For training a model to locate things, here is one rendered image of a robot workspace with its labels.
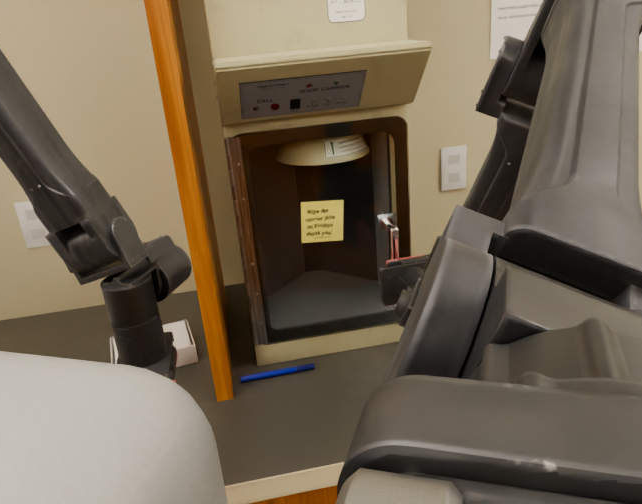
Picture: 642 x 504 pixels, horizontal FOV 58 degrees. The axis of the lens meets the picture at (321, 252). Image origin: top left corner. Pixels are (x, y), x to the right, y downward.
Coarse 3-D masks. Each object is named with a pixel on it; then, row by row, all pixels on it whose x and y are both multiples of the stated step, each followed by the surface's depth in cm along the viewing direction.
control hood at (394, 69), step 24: (336, 48) 88; (360, 48) 83; (384, 48) 84; (408, 48) 84; (216, 72) 81; (240, 72) 82; (264, 72) 83; (288, 72) 84; (312, 72) 85; (336, 72) 86; (384, 72) 88; (408, 72) 89; (384, 96) 93; (408, 96) 95; (240, 120) 92
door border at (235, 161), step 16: (240, 144) 95; (240, 160) 96; (240, 176) 97; (240, 192) 98; (240, 208) 99; (240, 224) 100; (256, 272) 104; (256, 288) 105; (256, 304) 106; (256, 320) 107
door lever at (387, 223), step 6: (384, 222) 105; (390, 222) 105; (384, 228) 105; (390, 228) 101; (396, 228) 100; (390, 234) 101; (396, 234) 100; (390, 240) 101; (396, 240) 101; (390, 246) 102; (396, 246) 101; (390, 252) 102; (396, 252) 102; (390, 258) 103; (396, 258) 102
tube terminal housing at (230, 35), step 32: (224, 0) 88; (256, 0) 89; (288, 0) 90; (320, 0) 90; (384, 0) 92; (224, 32) 90; (256, 32) 90; (288, 32) 91; (320, 32) 92; (352, 32) 93; (384, 32) 94; (224, 128) 95; (256, 128) 96; (256, 352) 111; (288, 352) 112; (320, 352) 114
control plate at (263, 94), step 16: (272, 80) 85; (288, 80) 85; (304, 80) 86; (320, 80) 87; (336, 80) 87; (352, 80) 88; (240, 96) 86; (256, 96) 87; (272, 96) 88; (288, 96) 89; (304, 96) 89; (320, 96) 90; (336, 96) 91; (352, 96) 92; (256, 112) 91; (272, 112) 91; (288, 112) 92
